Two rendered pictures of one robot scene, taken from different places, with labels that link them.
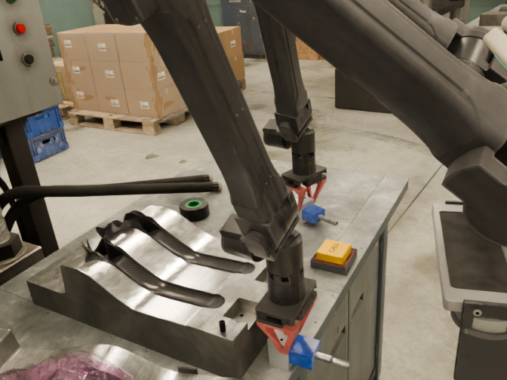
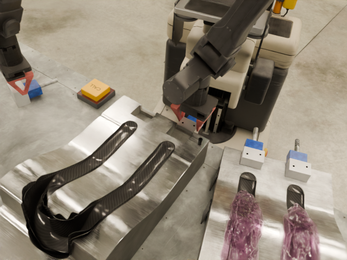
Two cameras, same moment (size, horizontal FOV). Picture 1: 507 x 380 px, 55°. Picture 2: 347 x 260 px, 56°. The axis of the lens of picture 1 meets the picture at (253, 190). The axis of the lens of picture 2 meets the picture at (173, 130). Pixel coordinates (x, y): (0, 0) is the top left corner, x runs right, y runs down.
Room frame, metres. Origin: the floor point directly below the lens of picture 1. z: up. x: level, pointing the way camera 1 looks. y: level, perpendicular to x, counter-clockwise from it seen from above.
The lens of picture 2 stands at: (0.68, 0.56, 1.47)
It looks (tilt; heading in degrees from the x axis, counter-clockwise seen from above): 47 degrees down; 268
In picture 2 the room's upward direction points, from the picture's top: 6 degrees clockwise
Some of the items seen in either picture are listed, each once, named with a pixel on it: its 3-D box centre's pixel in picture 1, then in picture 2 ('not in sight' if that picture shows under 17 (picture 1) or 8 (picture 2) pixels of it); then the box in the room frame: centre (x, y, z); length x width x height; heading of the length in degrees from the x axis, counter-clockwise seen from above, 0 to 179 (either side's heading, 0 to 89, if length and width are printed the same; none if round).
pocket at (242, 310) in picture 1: (243, 318); (179, 137); (0.64, 0.03, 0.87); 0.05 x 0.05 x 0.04; 59
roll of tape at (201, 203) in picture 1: (194, 209); not in sight; (1.17, 0.16, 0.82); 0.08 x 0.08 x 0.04
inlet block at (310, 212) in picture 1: (316, 215); (35, 87); (1.06, -0.15, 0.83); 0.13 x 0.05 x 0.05; 40
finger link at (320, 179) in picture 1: (308, 188); not in sight; (1.10, -0.14, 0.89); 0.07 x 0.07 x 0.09; 40
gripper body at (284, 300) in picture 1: (286, 284); (195, 92); (0.62, -0.04, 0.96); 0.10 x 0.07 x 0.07; 151
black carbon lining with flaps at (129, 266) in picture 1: (160, 254); (104, 174); (0.80, 0.19, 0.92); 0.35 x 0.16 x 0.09; 59
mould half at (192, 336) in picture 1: (161, 271); (97, 190); (0.81, 0.20, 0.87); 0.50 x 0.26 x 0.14; 59
